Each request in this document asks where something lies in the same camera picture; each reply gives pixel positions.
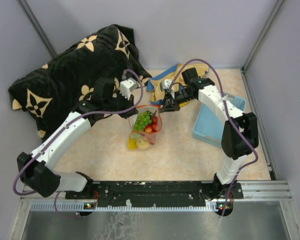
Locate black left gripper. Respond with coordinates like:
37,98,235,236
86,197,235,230
103,89,139,119

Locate red strawberries bunch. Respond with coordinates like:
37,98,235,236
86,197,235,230
143,116,159,133

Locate green grapes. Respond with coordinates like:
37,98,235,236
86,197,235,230
133,110,152,132

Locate clear zip top bag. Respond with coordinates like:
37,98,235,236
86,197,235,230
127,104,163,150

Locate light blue plastic basket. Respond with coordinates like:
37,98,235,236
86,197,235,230
191,93,247,148

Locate yellow pear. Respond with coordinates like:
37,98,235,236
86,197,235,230
136,139,152,150

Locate yellow banana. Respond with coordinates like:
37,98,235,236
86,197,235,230
127,137,138,150

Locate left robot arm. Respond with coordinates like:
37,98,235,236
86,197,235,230
17,78,138,199

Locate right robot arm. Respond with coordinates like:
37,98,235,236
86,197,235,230
160,67,259,201

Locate yellow blue cartoon cloth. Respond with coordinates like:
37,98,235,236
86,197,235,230
146,63,209,105

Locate black floral pillow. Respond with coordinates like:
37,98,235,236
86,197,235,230
8,24,151,141

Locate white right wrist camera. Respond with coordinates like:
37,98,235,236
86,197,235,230
160,79,174,93

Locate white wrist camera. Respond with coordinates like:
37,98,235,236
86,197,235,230
160,79,174,93
119,78,138,100

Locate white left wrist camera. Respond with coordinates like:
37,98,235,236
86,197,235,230
119,78,138,100

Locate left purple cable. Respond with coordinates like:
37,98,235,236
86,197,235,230
12,69,145,220

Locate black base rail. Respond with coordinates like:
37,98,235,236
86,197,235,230
65,180,230,208

